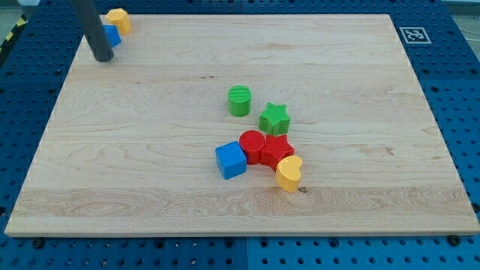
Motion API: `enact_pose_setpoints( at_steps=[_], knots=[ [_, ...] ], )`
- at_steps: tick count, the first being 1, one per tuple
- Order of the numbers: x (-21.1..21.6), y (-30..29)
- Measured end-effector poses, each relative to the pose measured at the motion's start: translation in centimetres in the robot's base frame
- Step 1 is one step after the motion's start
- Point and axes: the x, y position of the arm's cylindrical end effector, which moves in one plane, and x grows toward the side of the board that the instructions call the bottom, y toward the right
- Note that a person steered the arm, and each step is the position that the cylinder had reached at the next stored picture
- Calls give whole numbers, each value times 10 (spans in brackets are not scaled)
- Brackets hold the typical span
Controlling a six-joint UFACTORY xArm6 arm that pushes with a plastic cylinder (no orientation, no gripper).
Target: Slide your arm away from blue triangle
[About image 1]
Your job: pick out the red cylinder block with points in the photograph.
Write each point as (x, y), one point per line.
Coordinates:
(252, 143)

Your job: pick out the blue triangle block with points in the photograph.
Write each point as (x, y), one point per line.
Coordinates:
(112, 34)

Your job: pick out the white fiducial marker tag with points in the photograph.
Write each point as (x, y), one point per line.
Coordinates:
(415, 35)

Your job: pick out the blue cube block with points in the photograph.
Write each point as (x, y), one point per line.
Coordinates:
(230, 160)

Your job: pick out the wooden board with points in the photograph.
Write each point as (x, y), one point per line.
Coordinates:
(129, 148)

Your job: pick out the red star block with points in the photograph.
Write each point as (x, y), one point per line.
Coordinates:
(276, 148)

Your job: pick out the green star block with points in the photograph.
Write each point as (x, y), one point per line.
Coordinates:
(274, 120)

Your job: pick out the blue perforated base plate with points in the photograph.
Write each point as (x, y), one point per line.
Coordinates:
(32, 74)

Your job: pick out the grey cylindrical robot arm rod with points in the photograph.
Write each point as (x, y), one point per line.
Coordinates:
(93, 30)

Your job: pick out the green cylinder block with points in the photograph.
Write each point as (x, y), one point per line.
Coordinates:
(239, 100)

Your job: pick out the yellow pentagon block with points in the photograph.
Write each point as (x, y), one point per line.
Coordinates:
(119, 18)

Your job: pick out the yellow heart block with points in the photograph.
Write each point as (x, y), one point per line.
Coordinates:
(288, 173)

